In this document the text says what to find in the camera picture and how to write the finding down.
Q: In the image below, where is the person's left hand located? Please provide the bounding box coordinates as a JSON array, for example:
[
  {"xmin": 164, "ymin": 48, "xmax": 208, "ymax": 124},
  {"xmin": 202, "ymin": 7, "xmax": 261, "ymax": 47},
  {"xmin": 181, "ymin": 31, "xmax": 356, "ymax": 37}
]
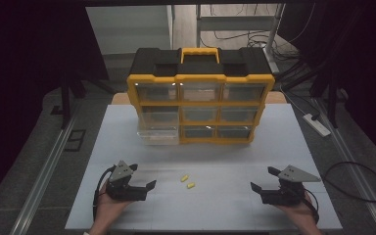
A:
[{"xmin": 93, "ymin": 180, "xmax": 134, "ymax": 230}]

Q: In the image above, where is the clear plastic drawer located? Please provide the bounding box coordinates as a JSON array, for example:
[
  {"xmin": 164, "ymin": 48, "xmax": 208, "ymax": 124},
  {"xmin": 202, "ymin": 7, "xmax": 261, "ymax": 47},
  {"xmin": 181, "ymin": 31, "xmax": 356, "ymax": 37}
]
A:
[{"xmin": 136, "ymin": 124, "xmax": 181, "ymax": 147}]

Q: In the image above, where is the grid of clear organizer drawers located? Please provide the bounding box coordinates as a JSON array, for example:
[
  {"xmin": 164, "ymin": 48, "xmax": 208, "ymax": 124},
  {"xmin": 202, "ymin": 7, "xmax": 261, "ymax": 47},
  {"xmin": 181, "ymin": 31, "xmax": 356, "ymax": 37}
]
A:
[{"xmin": 134, "ymin": 81, "xmax": 268, "ymax": 139}]

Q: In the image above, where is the white desk leg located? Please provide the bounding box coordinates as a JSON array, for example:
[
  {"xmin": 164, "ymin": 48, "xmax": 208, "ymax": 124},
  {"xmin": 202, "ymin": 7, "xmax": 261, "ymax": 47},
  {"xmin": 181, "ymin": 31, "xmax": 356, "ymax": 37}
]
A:
[{"xmin": 261, "ymin": 3, "xmax": 287, "ymax": 74}]

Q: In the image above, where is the grey metal shelf frame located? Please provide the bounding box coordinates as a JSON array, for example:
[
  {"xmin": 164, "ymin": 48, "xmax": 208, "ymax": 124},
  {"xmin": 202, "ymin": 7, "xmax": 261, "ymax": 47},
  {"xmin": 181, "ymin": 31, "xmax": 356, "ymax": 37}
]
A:
[{"xmin": 195, "ymin": 4, "xmax": 277, "ymax": 49}]

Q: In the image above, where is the white power strip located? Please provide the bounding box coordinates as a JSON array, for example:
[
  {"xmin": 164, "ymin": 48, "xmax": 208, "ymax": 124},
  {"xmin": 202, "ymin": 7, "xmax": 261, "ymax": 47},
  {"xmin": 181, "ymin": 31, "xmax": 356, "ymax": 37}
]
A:
[{"xmin": 302, "ymin": 113, "xmax": 332, "ymax": 138}]

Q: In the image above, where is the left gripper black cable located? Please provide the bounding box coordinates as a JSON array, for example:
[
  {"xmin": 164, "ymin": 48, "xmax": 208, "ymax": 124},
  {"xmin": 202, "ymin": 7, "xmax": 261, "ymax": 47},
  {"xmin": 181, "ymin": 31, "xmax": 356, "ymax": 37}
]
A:
[{"xmin": 92, "ymin": 165, "xmax": 117, "ymax": 223}]

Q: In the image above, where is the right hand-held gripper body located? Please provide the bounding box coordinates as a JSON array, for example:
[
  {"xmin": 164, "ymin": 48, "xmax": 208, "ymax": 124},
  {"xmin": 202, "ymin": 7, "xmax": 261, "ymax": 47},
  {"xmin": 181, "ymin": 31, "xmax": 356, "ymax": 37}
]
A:
[{"xmin": 259, "ymin": 164, "xmax": 322, "ymax": 207}]

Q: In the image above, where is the white power strip cable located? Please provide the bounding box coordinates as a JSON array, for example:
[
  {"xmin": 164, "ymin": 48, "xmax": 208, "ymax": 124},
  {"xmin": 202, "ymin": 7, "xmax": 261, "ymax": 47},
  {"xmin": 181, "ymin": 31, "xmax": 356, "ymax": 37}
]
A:
[{"xmin": 279, "ymin": 84, "xmax": 308, "ymax": 116}]

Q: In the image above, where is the black metal stand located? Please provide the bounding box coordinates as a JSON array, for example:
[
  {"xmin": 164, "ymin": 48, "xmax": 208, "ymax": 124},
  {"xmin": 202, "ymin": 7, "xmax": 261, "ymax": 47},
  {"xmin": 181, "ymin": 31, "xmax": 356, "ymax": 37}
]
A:
[
  {"xmin": 283, "ymin": 62, "xmax": 341, "ymax": 129},
  {"xmin": 49, "ymin": 68, "xmax": 118, "ymax": 130}
]

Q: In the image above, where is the tangle of black cables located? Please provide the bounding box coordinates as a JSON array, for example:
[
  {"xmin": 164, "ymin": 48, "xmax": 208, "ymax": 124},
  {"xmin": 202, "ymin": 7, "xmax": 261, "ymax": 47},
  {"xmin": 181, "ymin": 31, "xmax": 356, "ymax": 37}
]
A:
[{"xmin": 199, "ymin": 3, "xmax": 317, "ymax": 63}]

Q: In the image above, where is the yellow and black organizer cabinet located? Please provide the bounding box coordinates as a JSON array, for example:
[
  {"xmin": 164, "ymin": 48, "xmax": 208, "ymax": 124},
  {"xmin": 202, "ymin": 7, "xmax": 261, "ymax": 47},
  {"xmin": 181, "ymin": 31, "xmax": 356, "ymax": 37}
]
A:
[{"xmin": 125, "ymin": 47, "xmax": 276, "ymax": 146}]

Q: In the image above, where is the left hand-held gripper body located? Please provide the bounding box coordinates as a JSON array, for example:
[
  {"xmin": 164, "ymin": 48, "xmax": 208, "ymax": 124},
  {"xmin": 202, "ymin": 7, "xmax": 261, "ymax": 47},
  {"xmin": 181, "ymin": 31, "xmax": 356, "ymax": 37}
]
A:
[{"xmin": 106, "ymin": 160, "xmax": 149, "ymax": 202}]

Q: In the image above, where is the person's right hand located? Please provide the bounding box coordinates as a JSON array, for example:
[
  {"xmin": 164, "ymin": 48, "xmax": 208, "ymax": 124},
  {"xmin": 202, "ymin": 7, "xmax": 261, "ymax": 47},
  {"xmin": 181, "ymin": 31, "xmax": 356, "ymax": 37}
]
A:
[{"xmin": 274, "ymin": 191, "xmax": 318, "ymax": 230}]

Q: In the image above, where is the white panel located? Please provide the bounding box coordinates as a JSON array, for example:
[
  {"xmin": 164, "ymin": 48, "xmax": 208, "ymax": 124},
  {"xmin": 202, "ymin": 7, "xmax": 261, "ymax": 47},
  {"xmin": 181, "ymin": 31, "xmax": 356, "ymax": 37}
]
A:
[{"xmin": 85, "ymin": 4, "xmax": 174, "ymax": 56}]

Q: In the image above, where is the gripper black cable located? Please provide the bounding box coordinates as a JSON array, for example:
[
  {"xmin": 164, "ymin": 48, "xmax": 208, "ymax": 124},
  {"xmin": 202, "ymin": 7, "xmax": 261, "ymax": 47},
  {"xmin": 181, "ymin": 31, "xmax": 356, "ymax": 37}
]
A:
[
  {"xmin": 303, "ymin": 187, "xmax": 321, "ymax": 225},
  {"xmin": 92, "ymin": 165, "xmax": 117, "ymax": 223}
]

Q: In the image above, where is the metal floor rail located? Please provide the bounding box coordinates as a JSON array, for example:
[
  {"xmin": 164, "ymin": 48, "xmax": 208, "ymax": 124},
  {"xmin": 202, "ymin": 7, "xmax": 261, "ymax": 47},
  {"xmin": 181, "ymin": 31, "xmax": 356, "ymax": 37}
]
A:
[
  {"xmin": 17, "ymin": 97, "xmax": 83, "ymax": 235},
  {"xmin": 309, "ymin": 97, "xmax": 376, "ymax": 235}
]

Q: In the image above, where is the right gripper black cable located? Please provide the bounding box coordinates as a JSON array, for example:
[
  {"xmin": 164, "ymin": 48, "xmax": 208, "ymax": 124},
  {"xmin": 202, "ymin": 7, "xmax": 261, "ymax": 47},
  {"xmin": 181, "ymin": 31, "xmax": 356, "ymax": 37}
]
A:
[{"xmin": 303, "ymin": 187, "xmax": 321, "ymax": 225}]

